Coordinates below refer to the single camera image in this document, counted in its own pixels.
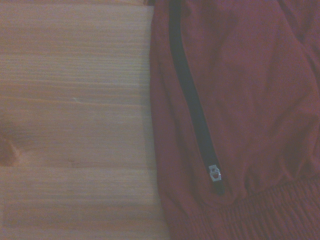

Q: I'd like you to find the dark red jacket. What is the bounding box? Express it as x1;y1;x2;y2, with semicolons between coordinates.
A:
149;0;320;240

